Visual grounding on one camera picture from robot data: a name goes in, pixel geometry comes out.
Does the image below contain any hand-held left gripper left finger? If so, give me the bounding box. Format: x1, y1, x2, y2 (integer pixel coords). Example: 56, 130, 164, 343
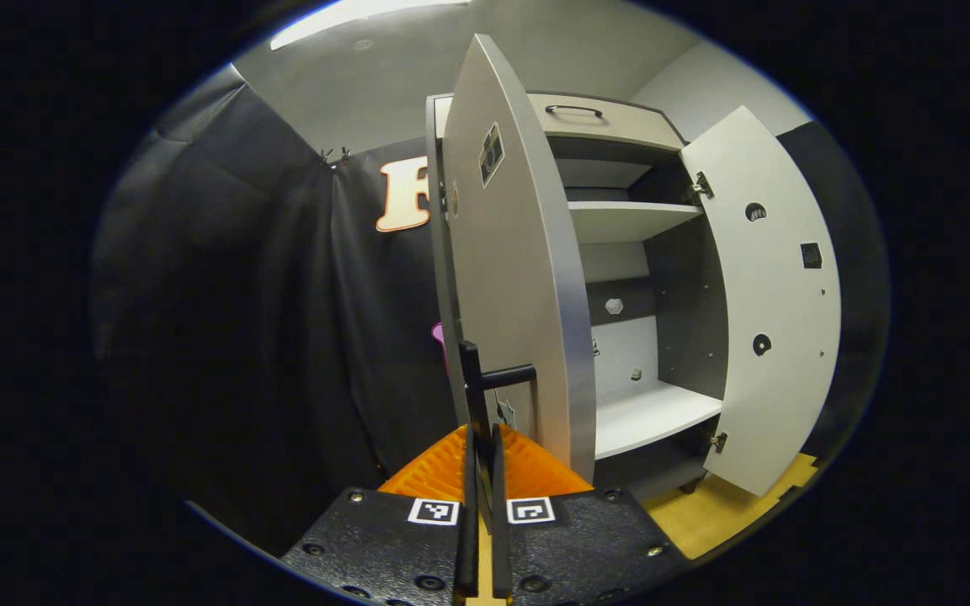
281, 423, 479, 606

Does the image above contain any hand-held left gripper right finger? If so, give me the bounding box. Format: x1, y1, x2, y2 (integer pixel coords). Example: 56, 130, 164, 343
492, 423, 688, 606

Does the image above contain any white cabinet door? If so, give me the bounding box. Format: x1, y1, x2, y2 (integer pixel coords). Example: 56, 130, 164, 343
680, 105, 842, 497
441, 34, 597, 485

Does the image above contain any white double-door shoe cabinet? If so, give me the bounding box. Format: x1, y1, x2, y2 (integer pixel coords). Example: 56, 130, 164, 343
424, 34, 842, 506

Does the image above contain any white cabinet shelf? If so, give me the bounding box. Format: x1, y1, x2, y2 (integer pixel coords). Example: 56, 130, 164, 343
594, 380, 723, 460
568, 200, 703, 245

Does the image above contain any white cabinet drawer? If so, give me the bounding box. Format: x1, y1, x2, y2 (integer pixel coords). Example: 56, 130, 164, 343
434, 91, 688, 152

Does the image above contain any black backdrop cloth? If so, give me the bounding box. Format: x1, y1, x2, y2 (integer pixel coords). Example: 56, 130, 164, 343
89, 63, 890, 548

